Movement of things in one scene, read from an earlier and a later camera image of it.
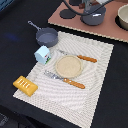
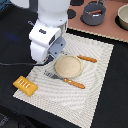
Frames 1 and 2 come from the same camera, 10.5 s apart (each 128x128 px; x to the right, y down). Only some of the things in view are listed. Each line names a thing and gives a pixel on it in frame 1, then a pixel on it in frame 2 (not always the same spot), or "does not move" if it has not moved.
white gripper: (88, 4) -> (45, 40)
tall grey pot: (96, 17) does not move
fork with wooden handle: (66, 80) does not move
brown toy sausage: (81, 5) -> (95, 12)
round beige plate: (68, 66) does not move
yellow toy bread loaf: (26, 87) does not move
